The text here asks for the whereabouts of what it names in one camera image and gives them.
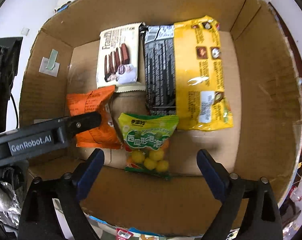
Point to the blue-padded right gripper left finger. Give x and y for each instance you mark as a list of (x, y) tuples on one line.
[(39, 220)]

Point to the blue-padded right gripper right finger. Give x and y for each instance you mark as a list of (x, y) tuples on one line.
[(262, 218)]

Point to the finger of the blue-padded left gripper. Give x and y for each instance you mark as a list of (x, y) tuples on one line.
[(83, 122)]

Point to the orange snack packet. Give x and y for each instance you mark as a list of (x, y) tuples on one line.
[(104, 136)]

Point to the white Franzzi wafer pack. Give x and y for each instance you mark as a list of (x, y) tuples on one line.
[(118, 58)]

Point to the green gum ball packet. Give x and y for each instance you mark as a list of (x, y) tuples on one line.
[(146, 141)]

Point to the black yellow snack bag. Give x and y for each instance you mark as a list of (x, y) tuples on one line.
[(184, 74)]

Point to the red white snack packet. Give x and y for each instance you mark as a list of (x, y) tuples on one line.
[(122, 234)]

